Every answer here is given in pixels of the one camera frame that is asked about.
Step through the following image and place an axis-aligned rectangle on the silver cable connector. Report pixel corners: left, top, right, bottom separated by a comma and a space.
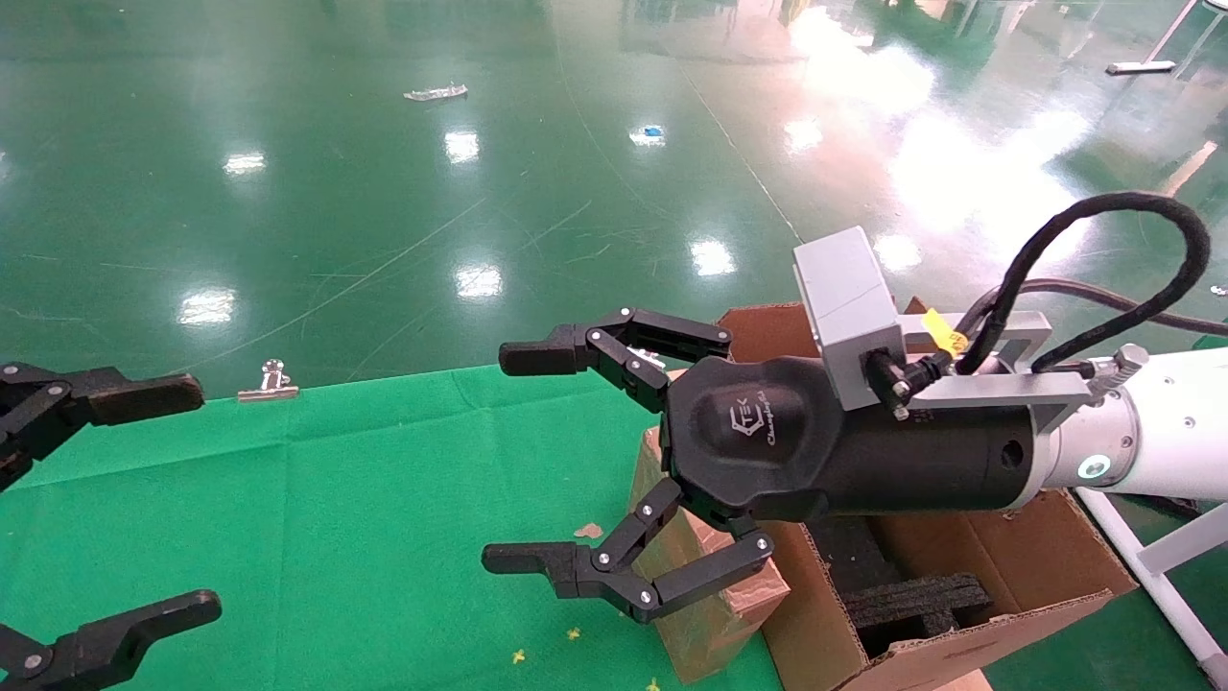
1089, 344, 1149, 394

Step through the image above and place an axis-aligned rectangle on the small brown cardboard box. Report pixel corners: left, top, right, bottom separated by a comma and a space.
628, 427, 790, 684

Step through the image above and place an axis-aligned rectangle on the thin dark cable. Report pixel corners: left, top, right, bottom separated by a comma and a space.
1017, 278, 1228, 337

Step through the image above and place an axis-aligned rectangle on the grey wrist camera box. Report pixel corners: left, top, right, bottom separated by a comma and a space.
792, 226, 908, 412

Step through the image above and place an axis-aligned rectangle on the white pipe frame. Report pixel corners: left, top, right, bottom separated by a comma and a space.
1074, 485, 1228, 687

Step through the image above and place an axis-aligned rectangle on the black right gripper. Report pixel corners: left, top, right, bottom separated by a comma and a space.
482, 308, 1042, 625

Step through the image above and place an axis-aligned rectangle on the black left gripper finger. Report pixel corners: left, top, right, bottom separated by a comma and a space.
0, 589, 223, 691
0, 363, 205, 492

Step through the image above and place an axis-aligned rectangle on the grey metal camera bracket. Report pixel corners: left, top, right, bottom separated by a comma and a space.
897, 310, 1095, 435

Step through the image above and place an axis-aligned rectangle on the green felt cloth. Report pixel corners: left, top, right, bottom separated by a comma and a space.
0, 365, 788, 691

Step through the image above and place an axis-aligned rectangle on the yellow cable tag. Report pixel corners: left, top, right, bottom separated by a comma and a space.
921, 309, 970, 356

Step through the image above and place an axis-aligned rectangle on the black foam insert block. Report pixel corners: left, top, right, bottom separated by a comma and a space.
842, 574, 994, 658

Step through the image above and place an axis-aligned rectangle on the thick black braided cable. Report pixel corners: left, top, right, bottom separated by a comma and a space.
955, 192, 1212, 375

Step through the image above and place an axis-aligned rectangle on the large open cardboard carton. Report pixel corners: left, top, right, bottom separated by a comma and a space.
718, 298, 1138, 691

